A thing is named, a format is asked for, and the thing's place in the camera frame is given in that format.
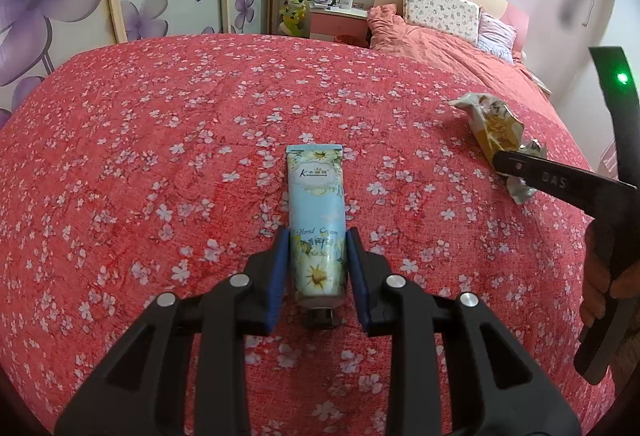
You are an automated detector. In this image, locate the yellow snack bag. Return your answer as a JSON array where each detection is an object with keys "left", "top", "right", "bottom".
[{"left": 448, "top": 92, "right": 549, "bottom": 207}]

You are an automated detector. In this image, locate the blue floral hand cream tube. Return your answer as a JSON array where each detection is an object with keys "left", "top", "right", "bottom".
[{"left": 286, "top": 144, "right": 347, "bottom": 330}]

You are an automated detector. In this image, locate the person's right hand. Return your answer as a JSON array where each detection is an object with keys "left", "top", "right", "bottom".
[{"left": 579, "top": 221, "right": 639, "bottom": 328}]

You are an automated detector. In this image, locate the pink curtain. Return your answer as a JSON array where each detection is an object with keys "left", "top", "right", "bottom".
[{"left": 597, "top": 141, "right": 618, "bottom": 179}]

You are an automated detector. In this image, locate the salmon pink duvet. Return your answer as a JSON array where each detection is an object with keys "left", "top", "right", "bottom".
[{"left": 367, "top": 3, "right": 550, "bottom": 105}]

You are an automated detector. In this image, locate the white air conditioner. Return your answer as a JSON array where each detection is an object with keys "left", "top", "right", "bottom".
[{"left": 524, "top": 0, "right": 612, "bottom": 71}]

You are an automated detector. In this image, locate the pink striped pillow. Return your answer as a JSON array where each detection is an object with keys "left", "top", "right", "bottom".
[{"left": 477, "top": 10, "right": 518, "bottom": 65}]

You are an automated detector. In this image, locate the red floral bedspread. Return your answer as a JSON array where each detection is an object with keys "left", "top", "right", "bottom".
[{"left": 1, "top": 36, "right": 614, "bottom": 427}]

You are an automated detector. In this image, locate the white floral pillow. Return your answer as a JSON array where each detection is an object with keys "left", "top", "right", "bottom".
[{"left": 402, "top": 0, "right": 480, "bottom": 44}]

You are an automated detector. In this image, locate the red bin under nightstand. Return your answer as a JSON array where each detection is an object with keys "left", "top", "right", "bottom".
[{"left": 334, "top": 34, "right": 369, "bottom": 48}]

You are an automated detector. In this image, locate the pink white nightstand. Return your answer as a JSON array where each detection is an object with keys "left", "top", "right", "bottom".
[{"left": 310, "top": 7, "right": 370, "bottom": 44}]

